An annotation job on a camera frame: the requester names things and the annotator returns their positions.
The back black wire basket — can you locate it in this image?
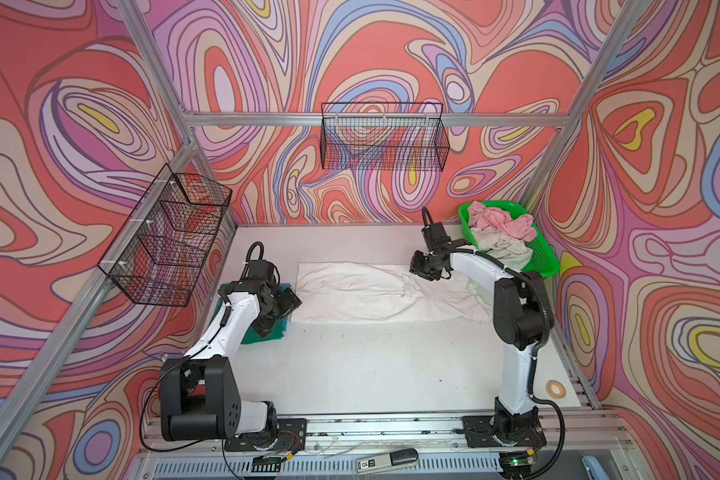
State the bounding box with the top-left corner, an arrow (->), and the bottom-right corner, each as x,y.
320,101 -> 451,172

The white patterned t shirt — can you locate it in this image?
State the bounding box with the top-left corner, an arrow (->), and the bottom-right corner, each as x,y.
474,230 -> 533,270

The grey black handheld device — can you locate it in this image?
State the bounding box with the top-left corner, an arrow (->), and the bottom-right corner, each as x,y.
355,448 -> 420,476

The black wire basket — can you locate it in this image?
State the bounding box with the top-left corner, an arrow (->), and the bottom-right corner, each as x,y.
320,101 -> 451,172
98,166 -> 232,307

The pink t shirt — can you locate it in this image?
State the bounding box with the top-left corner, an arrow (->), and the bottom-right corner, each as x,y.
467,201 -> 538,242

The green plastic basket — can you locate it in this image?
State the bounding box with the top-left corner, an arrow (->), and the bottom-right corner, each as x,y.
458,200 -> 560,277

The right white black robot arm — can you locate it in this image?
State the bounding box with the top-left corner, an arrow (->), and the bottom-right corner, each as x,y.
410,208 -> 565,449

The left black wire basket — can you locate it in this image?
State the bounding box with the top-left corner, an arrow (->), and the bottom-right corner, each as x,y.
98,166 -> 232,307

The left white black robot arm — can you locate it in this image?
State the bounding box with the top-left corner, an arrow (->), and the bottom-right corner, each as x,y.
157,241 -> 302,444

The folded green t shirt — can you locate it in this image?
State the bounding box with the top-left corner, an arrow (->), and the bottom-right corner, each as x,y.
211,284 -> 289,345

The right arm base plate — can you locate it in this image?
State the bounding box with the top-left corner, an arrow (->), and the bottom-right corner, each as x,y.
462,411 -> 547,450

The tape roll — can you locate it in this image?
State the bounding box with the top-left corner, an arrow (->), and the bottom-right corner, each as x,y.
545,380 -> 567,400

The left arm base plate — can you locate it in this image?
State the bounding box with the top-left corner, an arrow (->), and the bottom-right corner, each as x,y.
223,418 -> 308,453

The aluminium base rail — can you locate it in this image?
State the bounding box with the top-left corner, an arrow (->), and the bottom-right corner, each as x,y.
140,410 -> 631,457

